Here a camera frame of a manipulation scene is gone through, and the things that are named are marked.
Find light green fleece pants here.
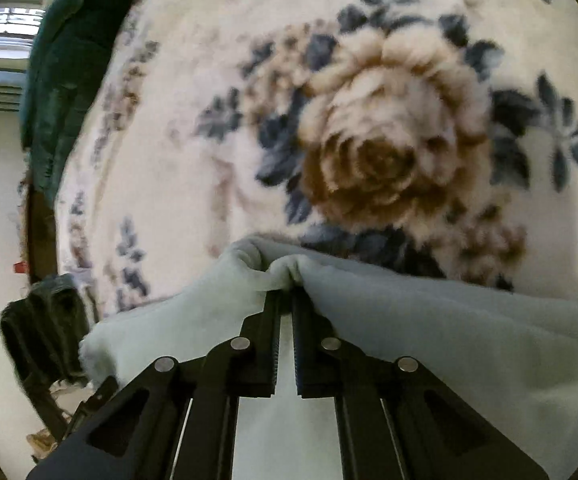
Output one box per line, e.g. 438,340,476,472
80,237,578,479

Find folded dark teal garment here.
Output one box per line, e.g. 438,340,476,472
0,274,89,388

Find floral bed blanket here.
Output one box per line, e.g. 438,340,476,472
56,0,578,316

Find dark teal pillow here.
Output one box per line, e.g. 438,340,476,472
20,0,134,206

